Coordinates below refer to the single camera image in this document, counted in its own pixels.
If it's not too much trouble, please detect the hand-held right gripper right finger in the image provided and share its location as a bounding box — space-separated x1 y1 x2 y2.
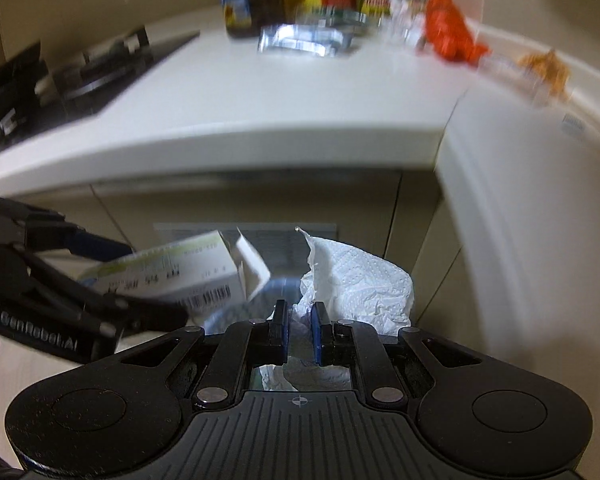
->
312 301 483 408

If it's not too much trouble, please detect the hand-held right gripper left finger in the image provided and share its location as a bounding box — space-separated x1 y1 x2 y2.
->
120 300 289 409

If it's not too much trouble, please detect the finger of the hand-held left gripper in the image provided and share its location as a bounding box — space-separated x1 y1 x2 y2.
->
0 196 133 264
0 239 190 339

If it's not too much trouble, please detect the round waste bin clear liner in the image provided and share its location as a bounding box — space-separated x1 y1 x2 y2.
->
200 276 353 393

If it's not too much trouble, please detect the white medicine box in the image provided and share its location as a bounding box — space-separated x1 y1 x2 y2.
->
77 227 272 322

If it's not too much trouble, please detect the white embossed paper towel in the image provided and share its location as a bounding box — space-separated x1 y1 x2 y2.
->
257 227 414 392

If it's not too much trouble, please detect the orange plastic bag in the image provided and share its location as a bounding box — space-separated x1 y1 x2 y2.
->
420 0 491 68

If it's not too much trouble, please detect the black gas stove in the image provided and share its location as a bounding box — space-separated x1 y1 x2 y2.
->
0 26 201 161

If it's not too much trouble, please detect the silver foil packet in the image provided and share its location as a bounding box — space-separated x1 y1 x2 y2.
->
257 22 356 59

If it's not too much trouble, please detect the orange crinkled wrapper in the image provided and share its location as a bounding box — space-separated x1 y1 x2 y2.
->
485 47 576 108

